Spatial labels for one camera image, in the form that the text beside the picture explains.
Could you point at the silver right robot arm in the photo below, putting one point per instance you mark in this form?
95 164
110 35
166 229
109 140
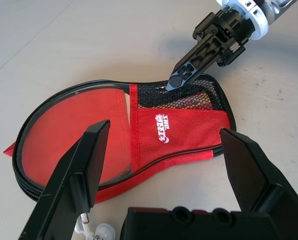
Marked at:
276 10

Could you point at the red black paddle case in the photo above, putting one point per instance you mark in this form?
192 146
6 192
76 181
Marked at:
178 130

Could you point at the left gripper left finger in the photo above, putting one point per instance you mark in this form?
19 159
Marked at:
63 180

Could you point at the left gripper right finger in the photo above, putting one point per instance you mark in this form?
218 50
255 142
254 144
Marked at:
259 170

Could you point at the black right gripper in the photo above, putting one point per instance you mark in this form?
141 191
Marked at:
229 22

